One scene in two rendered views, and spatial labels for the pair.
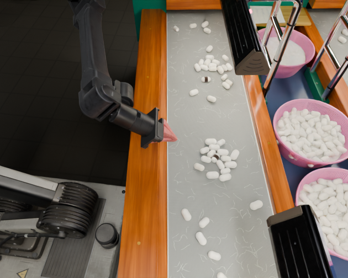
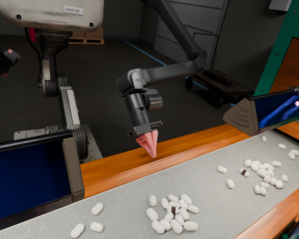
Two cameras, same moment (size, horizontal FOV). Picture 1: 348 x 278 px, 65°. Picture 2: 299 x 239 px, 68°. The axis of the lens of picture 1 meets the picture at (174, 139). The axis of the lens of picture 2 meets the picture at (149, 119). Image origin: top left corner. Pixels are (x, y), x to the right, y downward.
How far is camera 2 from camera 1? 0.48 m
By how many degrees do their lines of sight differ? 46
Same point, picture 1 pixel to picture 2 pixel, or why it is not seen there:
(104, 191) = not seen: hidden behind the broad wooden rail
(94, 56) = (156, 68)
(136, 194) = (96, 166)
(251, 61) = (238, 108)
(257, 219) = not seen: outside the picture
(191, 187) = (128, 204)
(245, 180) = not seen: outside the picture
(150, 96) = (186, 144)
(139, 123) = (136, 113)
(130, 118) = (134, 105)
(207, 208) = (114, 226)
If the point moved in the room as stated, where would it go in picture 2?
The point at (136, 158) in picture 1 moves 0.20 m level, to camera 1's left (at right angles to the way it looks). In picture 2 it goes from (127, 156) to (104, 128)
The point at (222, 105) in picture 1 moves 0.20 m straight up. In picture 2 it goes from (235, 196) to (258, 146)
